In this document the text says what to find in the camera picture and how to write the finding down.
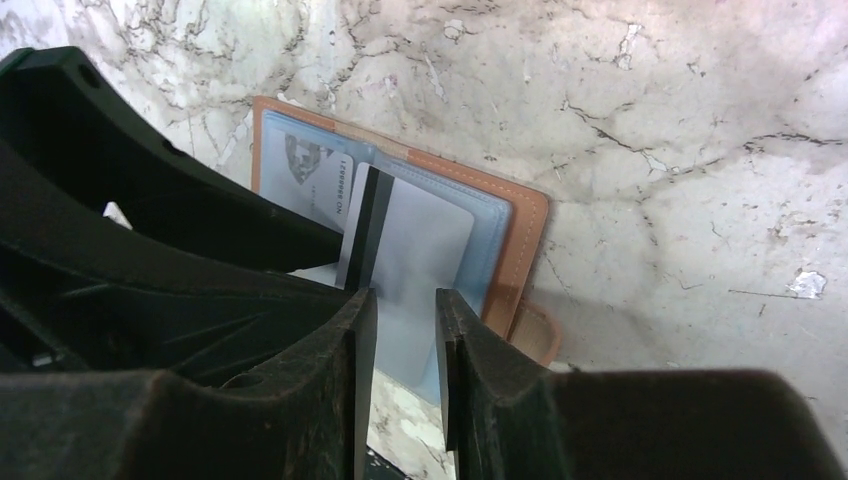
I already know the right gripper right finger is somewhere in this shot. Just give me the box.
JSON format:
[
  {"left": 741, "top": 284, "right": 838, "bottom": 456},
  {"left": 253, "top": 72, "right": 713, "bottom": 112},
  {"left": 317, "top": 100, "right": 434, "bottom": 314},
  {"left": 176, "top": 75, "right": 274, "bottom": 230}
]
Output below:
[{"left": 435, "top": 289, "right": 845, "bottom": 479}]

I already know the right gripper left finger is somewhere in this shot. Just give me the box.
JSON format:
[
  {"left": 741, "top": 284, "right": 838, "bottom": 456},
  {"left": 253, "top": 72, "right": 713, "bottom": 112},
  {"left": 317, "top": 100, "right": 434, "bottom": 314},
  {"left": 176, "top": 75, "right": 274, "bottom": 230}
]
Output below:
[{"left": 1, "top": 289, "right": 377, "bottom": 479}]

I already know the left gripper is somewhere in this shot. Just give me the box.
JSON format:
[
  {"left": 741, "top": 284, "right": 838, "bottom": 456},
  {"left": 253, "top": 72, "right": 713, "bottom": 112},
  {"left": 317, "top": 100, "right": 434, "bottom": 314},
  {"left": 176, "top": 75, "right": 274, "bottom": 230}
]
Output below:
[{"left": 1, "top": 46, "right": 349, "bottom": 387}]

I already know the tan leather card holder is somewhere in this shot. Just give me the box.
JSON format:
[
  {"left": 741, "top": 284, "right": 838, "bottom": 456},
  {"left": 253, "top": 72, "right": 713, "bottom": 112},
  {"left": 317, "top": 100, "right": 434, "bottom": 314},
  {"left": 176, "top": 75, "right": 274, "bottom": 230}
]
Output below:
[{"left": 251, "top": 96, "right": 548, "bottom": 404}]

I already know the silver card with emblem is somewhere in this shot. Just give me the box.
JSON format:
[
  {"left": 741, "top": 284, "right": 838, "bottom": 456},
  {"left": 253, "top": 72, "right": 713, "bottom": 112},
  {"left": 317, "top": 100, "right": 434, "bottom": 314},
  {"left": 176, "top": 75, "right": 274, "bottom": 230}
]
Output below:
[{"left": 259, "top": 129, "right": 354, "bottom": 232}]

